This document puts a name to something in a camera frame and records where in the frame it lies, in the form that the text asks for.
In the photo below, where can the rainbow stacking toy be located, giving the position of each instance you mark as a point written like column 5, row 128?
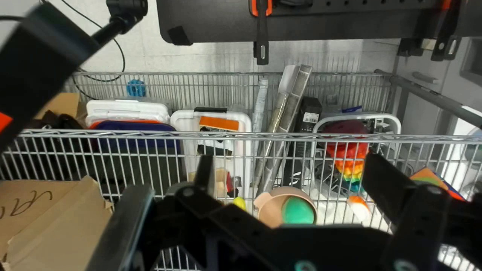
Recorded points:
column 348, row 154

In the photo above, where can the small blue plastic object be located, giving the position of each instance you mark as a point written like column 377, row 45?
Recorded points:
column 136, row 88

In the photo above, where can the pink pot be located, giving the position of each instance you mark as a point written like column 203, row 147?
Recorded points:
column 269, row 210

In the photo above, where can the flat brown cardboard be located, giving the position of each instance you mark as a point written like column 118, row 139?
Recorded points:
column 52, row 226

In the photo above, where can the bundle of paper rolls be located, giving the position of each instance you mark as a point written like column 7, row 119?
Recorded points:
column 292, row 98

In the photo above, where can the colourful flat box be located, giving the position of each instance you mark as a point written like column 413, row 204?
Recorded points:
column 429, row 177

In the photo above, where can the green plushy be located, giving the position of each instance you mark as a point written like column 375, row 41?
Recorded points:
column 298, row 211

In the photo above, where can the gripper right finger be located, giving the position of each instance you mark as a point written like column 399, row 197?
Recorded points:
column 418, row 210

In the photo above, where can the white container with blue lid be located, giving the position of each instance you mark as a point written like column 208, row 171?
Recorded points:
column 128, row 113

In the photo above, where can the small yellow toy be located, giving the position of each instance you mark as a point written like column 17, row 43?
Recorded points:
column 240, row 203

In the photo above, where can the black and orange clamp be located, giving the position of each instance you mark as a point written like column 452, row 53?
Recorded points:
column 37, row 64
column 261, row 34
column 446, row 41

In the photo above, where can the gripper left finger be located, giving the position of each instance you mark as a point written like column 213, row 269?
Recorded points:
column 199, row 210

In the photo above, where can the camera on mount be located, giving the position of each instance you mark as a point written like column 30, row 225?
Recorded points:
column 124, row 11

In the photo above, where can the grey cabinet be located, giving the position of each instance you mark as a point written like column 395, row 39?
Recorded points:
column 444, row 94

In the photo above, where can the brown cardboard box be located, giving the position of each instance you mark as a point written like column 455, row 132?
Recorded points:
column 64, row 103

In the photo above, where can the white plastic bin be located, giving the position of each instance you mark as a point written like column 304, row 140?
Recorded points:
column 380, row 119
column 184, row 122

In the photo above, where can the black tall box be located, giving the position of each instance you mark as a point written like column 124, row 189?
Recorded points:
column 308, row 113

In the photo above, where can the orange and white toy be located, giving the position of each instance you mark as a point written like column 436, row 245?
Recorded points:
column 358, row 209

